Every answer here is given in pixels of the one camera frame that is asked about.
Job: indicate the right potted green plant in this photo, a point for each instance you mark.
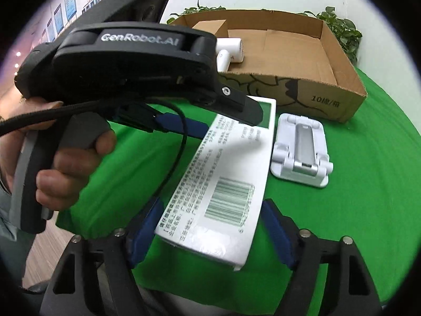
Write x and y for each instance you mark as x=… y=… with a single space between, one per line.
x=345 y=31

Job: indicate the light blue jacket sleeve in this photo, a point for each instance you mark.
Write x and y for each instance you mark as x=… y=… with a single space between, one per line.
x=15 y=244

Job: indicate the left potted green plant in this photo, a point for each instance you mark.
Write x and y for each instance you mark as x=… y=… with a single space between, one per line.
x=198 y=8

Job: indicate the green table cloth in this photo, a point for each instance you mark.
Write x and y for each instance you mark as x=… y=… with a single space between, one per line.
x=373 y=196

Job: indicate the person's left hand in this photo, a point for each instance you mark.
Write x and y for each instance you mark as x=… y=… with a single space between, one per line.
x=58 y=188

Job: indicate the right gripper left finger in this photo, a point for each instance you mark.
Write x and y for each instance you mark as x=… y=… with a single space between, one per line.
x=74 y=287

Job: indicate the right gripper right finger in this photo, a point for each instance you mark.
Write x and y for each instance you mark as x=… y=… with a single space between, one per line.
x=349 y=287

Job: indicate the white green medicine box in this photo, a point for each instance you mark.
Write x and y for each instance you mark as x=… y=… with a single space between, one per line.
x=215 y=208

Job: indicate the white hair dryer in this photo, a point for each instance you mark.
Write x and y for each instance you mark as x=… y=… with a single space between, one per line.
x=228 y=50

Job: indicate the white folding phone stand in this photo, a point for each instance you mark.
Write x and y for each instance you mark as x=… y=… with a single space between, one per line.
x=300 y=152

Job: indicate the blue wall poster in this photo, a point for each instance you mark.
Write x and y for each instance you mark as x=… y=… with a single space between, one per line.
x=57 y=15

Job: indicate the potted green plant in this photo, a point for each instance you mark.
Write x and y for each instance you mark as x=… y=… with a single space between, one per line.
x=198 y=8
x=345 y=31

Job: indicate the large open cardboard box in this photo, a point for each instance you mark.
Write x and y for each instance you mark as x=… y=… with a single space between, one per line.
x=293 y=59

